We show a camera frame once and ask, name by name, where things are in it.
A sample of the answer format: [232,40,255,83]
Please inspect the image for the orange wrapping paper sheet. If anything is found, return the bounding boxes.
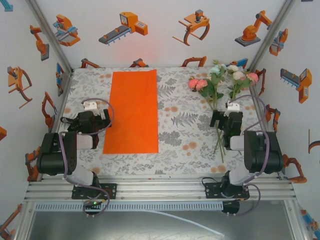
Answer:
[102,69,160,155]

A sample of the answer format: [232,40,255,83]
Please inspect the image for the large pink fake rose stem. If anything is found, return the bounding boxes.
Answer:
[231,71,260,102]

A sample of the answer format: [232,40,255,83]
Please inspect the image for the floral patterned tablecloth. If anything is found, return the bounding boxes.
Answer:
[51,66,277,176]

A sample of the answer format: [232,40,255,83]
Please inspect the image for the small circuit board green light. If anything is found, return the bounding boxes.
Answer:
[84,199,104,209]

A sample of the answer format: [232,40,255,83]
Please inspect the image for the small black controller box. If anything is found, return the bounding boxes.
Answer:
[221,200,241,215]

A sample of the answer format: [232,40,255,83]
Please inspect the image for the thin white tube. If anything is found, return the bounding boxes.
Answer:
[146,209,226,237]

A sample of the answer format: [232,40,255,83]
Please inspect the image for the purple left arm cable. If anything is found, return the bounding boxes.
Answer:
[58,97,115,219]

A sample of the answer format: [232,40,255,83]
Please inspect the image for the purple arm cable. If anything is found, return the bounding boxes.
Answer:
[226,94,271,218]
[58,97,115,219]

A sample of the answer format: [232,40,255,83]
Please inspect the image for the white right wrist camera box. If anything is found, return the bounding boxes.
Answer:
[226,101,240,113]

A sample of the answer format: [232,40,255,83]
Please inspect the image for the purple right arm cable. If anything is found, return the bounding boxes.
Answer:
[226,94,271,218]

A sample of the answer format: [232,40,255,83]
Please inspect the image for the aluminium left side rail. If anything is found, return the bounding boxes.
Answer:
[39,69,75,182]

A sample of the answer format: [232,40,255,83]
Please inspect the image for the aluminium rail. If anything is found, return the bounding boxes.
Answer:
[39,69,75,182]
[246,71,285,181]

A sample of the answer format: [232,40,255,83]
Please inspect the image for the aluminium right side rail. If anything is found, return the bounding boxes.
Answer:
[246,71,285,181]

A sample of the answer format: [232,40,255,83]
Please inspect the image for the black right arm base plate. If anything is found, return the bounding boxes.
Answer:
[204,182,251,200]

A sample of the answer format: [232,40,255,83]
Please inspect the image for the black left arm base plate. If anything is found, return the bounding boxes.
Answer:
[71,183,118,200]

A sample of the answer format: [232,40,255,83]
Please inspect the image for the aluminium base frame rails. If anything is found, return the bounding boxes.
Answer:
[23,174,298,204]

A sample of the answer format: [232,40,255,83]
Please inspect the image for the aluminium left corner post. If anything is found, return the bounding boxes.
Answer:
[26,0,74,73]

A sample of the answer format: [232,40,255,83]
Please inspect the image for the aluminium corner post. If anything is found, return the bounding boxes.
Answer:
[26,0,74,73]
[247,0,297,73]

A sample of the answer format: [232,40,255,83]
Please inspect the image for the aluminium right corner post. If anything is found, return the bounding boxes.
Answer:
[247,0,297,73]

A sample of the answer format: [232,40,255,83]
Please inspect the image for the white slotted cable duct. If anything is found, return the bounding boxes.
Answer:
[33,201,224,212]

